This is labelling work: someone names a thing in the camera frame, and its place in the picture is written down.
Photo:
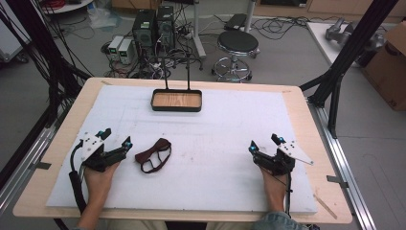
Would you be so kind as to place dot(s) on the black tape strip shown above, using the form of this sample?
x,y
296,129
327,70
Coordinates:
x,y
40,165
337,180

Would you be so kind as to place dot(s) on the white foam mat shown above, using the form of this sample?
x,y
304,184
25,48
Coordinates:
x,y
198,134

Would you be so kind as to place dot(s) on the clear plastic bag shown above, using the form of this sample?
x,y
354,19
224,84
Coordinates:
x,y
103,17

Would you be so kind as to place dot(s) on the black metal frame stand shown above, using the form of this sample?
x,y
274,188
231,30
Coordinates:
x,y
348,54
48,54

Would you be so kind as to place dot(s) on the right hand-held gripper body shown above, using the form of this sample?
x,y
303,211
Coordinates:
x,y
284,158

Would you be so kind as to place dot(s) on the thin wooden stick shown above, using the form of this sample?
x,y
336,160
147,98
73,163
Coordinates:
x,y
325,206

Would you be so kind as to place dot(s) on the aluminium rail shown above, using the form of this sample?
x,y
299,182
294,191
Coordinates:
x,y
343,166
28,159

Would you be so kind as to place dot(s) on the white power supply unit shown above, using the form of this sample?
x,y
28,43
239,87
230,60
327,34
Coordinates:
x,y
114,47
126,51

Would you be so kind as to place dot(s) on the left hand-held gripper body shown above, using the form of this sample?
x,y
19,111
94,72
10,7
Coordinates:
x,y
92,150

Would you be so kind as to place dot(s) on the black computer tower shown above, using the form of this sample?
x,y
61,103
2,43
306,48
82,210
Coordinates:
x,y
144,28
166,27

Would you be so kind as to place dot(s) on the brown cardboard box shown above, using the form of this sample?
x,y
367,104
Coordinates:
x,y
387,70

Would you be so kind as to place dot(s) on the round white table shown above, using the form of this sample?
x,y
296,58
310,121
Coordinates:
x,y
68,6

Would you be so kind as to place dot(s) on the flat black box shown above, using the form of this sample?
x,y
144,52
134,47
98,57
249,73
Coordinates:
x,y
236,21

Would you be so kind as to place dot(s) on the person's left hand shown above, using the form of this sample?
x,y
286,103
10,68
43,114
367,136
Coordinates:
x,y
100,179

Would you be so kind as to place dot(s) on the black hanger stand wooden tray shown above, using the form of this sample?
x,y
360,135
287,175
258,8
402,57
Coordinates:
x,y
177,100

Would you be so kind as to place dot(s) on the grey desk leg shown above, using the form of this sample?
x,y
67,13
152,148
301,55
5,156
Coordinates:
x,y
198,35
249,16

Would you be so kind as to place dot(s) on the black round stool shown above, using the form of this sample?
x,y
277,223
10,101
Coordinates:
x,y
237,43

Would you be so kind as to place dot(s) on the person's right hand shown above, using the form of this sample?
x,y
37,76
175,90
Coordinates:
x,y
274,185

